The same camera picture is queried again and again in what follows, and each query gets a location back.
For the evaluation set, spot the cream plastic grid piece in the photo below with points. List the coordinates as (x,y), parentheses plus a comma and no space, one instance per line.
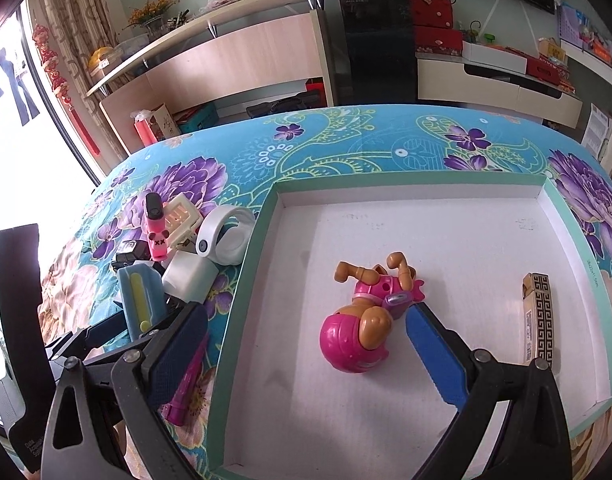
(178,217)

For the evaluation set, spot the yellow flower bouquet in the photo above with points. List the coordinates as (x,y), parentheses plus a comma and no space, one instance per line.
(151,10)

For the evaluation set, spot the red knot decoration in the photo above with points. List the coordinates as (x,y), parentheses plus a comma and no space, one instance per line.
(61,80)

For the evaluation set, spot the white cardboard box green rim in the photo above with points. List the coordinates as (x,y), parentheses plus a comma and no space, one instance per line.
(336,240)

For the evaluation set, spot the black adapter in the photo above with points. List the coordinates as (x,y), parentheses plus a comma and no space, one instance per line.
(131,255)

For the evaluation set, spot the wooden shelf unit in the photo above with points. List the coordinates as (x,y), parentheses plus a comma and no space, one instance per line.
(256,55)

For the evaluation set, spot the beige paper bag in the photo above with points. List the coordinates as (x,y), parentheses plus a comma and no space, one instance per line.
(166,122)

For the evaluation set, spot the white calendar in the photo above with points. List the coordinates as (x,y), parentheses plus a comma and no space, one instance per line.
(598,130)

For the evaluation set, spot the blue case yellow stripe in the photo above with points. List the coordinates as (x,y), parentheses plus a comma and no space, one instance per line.
(153,290)

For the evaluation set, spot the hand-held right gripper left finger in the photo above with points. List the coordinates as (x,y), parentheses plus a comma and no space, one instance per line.
(178,355)

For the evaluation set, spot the black cabinet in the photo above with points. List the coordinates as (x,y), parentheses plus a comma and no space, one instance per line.
(376,45)

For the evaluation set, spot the white television stand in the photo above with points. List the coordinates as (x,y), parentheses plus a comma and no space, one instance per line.
(466,85)

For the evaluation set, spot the gold patterned lighter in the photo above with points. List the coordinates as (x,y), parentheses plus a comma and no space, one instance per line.
(538,310)

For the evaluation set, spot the flat red box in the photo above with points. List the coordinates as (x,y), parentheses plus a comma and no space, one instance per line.
(546,70)

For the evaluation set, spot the red handbag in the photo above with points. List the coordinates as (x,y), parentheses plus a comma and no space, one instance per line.
(431,7)

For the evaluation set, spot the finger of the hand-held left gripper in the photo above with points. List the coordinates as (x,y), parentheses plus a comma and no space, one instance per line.
(105,332)
(172,310)

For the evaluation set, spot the flat white box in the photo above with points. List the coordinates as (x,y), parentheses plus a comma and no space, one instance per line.
(491,55)

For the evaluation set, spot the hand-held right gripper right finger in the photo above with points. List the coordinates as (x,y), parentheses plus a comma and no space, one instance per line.
(431,360)

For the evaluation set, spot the teal crate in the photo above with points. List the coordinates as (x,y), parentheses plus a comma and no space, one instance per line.
(201,117)

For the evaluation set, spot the pink dog toy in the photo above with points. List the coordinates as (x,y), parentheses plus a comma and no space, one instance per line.
(346,340)

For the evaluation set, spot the white cube case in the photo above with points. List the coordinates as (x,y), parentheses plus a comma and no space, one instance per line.
(188,275)

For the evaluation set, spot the red gift box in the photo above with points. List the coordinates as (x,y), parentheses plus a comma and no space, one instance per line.
(438,40)

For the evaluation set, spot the white desk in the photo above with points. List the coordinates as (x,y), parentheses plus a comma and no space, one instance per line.
(601,70)

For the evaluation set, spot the patterned curtain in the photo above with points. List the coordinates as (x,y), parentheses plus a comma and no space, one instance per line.
(81,35)

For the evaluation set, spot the black bag under shelf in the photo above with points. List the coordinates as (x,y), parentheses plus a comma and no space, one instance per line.
(281,105)

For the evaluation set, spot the white watch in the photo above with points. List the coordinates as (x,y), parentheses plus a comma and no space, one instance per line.
(211,230)

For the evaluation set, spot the pink bear lighter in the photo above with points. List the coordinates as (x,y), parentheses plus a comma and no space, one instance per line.
(157,230)

